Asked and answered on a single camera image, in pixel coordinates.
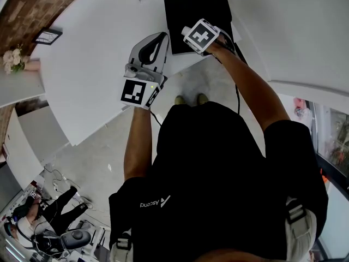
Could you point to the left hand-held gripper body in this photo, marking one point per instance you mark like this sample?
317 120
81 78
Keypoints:
147 75

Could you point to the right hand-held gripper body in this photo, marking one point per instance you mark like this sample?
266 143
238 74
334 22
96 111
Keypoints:
201 35

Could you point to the black square mat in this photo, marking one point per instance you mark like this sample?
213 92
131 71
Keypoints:
188 9

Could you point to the person's right forearm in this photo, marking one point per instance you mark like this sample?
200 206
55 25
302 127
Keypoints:
251 89

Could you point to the person's left forearm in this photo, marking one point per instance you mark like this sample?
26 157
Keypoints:
137 146

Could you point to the person's left shoe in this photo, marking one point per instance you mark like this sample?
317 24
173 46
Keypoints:
180 100

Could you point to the person's shoe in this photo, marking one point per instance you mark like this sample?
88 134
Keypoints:
180 100
202 99

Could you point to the white desk with drawers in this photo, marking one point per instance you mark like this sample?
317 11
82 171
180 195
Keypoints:
90 72

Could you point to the person's right shoe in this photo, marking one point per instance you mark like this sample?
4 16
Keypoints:
202 99

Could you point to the white paper scrap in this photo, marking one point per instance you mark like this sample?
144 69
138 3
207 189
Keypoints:
109 167

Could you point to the pink vase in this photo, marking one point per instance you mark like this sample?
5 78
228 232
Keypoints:
33 65

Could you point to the small pink ornament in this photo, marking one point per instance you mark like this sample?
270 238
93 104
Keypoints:
300 108

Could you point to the person's black shirt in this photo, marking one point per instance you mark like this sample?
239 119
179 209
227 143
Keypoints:
212 179

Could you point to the pale pink flower bunch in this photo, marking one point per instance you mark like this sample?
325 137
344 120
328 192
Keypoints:
12 60

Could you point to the white cabinet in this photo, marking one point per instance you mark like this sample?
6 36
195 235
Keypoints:
27 146

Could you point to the dark-framed glass window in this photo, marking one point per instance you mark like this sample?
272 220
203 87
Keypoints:
332 151

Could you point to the grey rounded device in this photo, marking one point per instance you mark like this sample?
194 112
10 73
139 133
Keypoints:
76 237

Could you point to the orange toy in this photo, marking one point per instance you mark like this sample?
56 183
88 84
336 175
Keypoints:
325 175

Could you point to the black picture frame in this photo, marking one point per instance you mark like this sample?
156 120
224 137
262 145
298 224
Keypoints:
47 36

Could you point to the white wall shelf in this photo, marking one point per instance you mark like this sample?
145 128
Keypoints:
19 89

